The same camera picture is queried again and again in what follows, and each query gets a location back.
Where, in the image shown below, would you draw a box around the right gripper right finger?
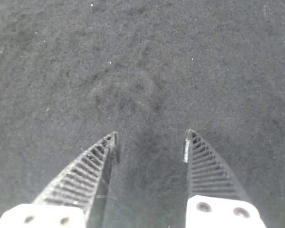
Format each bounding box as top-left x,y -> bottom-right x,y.
182,128 -> 266,228

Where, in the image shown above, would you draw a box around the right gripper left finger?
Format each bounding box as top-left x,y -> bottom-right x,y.
0,131 -> 121,228

